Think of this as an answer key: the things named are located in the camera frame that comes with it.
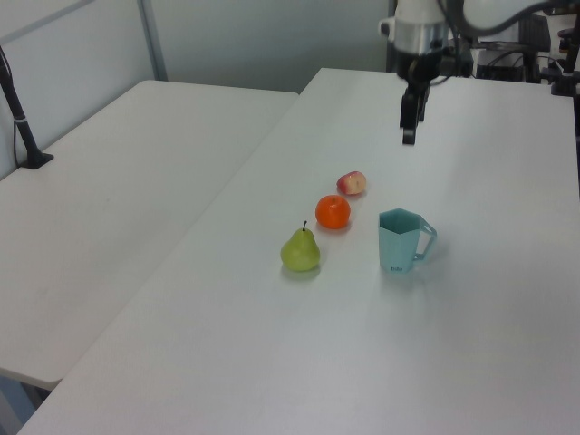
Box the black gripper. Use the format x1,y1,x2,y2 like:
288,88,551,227
395,46,449,146

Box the light blue faceted mug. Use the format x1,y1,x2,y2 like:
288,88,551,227
378,208,439,276

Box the red toy strawberry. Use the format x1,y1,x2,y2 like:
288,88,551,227
335,170,368,197

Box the dark background equipment rack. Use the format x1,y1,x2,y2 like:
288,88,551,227
470,13,553,85

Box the toy orange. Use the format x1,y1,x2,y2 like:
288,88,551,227
314,194,353,230

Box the green toy pear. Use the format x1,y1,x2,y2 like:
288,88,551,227
280,220,323,274

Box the white side table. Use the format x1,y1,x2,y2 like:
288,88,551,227
0,80,300,392

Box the black pole stand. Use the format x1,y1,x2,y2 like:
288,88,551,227
0,44,55,171

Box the black camera stand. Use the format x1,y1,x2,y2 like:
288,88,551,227
538,26,580,97

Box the grey partition post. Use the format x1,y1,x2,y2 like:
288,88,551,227
137,0,168,83

